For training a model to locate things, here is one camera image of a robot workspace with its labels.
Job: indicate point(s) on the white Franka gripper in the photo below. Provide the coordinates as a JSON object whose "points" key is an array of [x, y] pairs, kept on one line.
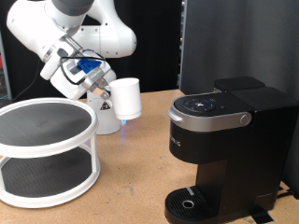
{"points": [[67, 84]]}

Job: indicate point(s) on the black Keurig coffee machine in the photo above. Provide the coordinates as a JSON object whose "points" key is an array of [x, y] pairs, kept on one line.
{"points": [[249, 155]]}

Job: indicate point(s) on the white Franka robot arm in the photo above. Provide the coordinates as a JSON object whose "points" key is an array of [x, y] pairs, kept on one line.
{"points": [[102, 37]]}

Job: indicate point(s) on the black Keurig drip tray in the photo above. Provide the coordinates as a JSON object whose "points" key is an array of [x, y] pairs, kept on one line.
{"points": [[177, 199]]}

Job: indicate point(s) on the black backdrop curtain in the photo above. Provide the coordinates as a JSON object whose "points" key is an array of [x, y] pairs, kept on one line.
{"points": [[155, 46]]}

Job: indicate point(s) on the white two-tier turntable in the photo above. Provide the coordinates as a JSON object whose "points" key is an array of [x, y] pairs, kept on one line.
{"points": [[31, 124]]}

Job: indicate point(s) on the grey shelf edge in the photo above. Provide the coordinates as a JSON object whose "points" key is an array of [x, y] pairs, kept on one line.
{"points": [[3, 77]]}

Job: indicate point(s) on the grey backdrop curtain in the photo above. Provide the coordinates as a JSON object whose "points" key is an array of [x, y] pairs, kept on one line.
{"points": [[233, 31]]}

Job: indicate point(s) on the blue-mounted wrist camera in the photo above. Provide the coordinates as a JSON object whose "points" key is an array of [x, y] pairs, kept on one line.
{"points": [[88, 64]]}

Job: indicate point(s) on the metal curtain frame post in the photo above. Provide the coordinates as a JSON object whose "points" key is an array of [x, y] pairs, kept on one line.
{"points": [[182, 31]]}

